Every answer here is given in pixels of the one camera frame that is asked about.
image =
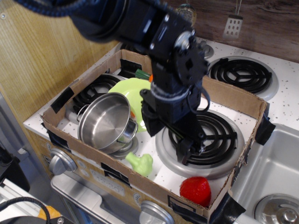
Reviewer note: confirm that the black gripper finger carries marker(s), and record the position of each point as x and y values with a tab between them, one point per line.
183	151
152	122

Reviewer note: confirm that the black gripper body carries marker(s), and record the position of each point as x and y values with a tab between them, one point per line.
178	111

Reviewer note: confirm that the green toy broccoli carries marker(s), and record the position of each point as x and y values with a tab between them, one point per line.
142	165

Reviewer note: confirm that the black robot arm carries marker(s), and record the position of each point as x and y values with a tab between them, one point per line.
177	60

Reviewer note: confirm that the front right black burner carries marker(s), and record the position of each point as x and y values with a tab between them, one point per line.
223	146

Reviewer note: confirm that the black burner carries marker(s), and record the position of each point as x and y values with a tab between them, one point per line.
97	88
246	73
223	146
131	48

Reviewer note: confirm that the light green plastic plate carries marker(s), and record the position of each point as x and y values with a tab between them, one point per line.
131	88

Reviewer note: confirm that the red toy strawberry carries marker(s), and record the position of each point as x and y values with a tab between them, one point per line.
197	190

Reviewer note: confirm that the small steel pot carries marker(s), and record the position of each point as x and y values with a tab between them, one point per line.
106	123

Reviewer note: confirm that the orange toy carrot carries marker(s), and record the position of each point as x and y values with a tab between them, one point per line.
143	75

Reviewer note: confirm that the front left black burner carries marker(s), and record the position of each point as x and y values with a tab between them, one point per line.
97	88

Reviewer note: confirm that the silver back stove knob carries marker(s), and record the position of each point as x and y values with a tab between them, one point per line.
204	50

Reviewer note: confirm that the silver front middle knob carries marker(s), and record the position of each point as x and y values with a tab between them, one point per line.
151	213

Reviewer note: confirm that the back left black burner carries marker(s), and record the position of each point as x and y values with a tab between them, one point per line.
131	48

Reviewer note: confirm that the back right black burner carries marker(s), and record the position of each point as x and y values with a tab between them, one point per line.
246	73

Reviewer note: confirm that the steel sink basin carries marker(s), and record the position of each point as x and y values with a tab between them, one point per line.
271	169

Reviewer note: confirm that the brown cardboard fence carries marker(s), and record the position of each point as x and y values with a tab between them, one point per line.
224	209

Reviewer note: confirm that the silver front left knob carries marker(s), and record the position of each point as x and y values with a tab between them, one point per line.
61	162

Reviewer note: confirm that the hanging metal strainer ladle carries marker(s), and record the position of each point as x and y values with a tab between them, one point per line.
187	11

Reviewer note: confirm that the hanging metal spatula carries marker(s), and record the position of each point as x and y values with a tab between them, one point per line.
234	23

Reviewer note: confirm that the silver sink drain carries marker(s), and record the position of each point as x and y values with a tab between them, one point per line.
277	209

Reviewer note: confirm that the orange object bottom left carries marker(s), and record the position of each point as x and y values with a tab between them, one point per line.
52	212

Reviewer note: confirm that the silver oven door handle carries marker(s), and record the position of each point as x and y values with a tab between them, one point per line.
100	206

